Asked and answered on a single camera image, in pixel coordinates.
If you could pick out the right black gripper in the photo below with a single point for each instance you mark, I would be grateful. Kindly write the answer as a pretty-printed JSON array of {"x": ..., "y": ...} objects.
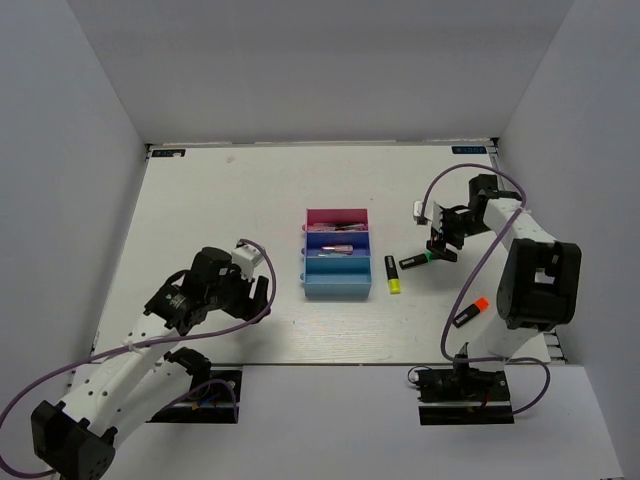
[{"x": 438, "y": 246}]

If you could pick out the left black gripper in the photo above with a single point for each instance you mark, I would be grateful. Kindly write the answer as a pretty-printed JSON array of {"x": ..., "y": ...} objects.
[{"x": 249, "y": 307}]

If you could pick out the green highlighter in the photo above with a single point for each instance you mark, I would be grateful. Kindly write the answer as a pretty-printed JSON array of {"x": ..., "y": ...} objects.
[{"x": 416, "y": 260}]

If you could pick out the blue pen refill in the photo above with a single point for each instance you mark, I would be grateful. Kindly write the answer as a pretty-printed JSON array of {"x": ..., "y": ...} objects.
[{"x": 338, "y": 227}]

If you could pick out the pink eraser capsule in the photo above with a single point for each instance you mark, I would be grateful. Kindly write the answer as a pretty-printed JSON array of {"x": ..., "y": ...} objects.
[{"x": 345, "y": 249}]

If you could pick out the green eraser capsule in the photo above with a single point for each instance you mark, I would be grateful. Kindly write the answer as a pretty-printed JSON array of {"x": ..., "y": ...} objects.
[{"x": 331, "y": 255}]

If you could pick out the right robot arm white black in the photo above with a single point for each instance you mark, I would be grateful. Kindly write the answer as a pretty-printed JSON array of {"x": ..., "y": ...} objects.
[{"x": 538, "y": 287}]

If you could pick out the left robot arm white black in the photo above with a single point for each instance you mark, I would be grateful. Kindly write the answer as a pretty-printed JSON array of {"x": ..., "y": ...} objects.
[{"x": 153, "y": 369}]

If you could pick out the yellow highlighter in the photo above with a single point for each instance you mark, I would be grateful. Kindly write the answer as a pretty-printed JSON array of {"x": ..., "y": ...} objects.
[{"x": 392, "y": 275}]

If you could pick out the orange highlighter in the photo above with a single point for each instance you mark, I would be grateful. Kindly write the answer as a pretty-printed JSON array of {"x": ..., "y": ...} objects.
[{"x": 470, "y": 312}]

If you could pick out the light blue bin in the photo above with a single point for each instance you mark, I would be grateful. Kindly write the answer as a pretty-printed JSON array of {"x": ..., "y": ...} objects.
[{"x": 337, "y": 278}]

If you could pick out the dark blue bin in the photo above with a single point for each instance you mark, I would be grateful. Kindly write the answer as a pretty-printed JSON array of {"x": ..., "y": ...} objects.
[{"x": 315, "y": 243}]

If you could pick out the right corner label sticker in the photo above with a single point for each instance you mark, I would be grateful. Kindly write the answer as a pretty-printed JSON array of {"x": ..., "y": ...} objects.
[{"x": 468, "y": 150}]

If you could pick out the corner label sticker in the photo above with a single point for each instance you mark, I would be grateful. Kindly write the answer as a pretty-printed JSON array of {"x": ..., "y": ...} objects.
[
  {"x": 468, "y": 150},
  {"x": 168, "y": 153}
]

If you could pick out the pink bin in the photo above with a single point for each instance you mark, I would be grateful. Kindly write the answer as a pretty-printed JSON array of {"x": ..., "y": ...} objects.
[{"x": 335, "y": 216}]

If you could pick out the left corner label sticker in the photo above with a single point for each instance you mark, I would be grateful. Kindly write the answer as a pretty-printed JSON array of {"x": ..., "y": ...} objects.
[{"x": 168, "y": 153}]

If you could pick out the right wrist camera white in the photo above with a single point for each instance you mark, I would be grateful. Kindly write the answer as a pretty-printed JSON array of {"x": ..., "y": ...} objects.
[{"x": 429, "y": 213}]

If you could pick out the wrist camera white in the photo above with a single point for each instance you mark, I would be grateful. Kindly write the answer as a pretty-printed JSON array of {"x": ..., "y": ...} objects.
[
  {"x": 247, "y": 257},
  {"x": 429, "y": 213}
]

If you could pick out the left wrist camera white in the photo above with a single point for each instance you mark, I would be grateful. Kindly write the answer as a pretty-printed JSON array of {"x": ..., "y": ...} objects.
[{"x": 247, "y": 257}]

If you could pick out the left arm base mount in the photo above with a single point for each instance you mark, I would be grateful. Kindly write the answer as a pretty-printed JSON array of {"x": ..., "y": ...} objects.
[{"x": 212, "y": 405}]

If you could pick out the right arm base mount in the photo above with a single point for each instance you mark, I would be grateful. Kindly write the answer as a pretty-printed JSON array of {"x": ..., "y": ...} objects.
[{"x": 461, "y": 396}]

